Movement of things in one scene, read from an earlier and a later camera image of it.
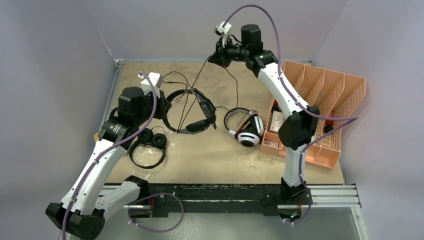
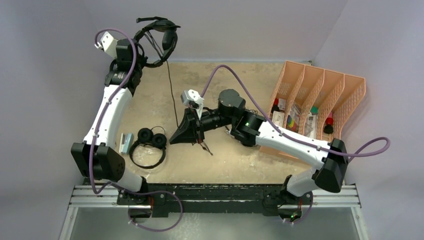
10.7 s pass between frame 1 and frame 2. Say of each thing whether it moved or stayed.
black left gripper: moved
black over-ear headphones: stayed
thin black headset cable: moved
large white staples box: stayed
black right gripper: moved
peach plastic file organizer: stayed
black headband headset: moved
